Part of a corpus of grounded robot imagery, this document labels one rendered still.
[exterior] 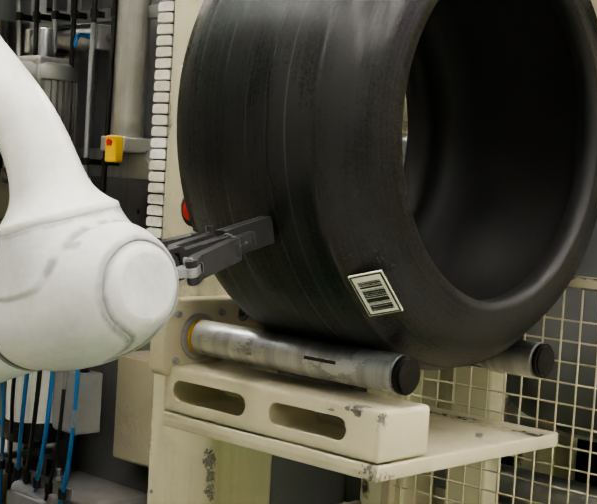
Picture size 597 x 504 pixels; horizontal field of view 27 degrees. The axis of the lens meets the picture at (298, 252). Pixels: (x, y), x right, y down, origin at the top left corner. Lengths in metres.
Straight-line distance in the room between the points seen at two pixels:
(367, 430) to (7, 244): 0.53
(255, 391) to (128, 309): 0.57
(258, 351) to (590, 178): 0.48
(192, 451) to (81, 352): 0.77
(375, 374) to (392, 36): 0.37
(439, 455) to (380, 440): 0.11
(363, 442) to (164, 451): 0.46
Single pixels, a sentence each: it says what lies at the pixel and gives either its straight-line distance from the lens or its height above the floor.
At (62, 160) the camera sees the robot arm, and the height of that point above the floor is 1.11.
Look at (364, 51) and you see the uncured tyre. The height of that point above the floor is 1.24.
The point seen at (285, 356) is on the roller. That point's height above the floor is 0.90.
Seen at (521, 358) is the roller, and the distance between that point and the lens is 1.62.
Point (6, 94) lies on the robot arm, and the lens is 1.03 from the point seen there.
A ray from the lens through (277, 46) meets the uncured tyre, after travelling 1.34.
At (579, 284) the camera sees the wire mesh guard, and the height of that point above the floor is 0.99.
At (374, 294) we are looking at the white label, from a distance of 1.34.
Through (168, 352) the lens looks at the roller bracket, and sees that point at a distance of 1.60.
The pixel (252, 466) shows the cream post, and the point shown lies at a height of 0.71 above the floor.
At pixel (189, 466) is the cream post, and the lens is 1.74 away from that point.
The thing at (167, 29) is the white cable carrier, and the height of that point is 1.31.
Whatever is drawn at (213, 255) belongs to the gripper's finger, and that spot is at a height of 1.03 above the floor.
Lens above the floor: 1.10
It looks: 3 degrees down
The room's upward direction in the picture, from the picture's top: 4 degrees clockwise
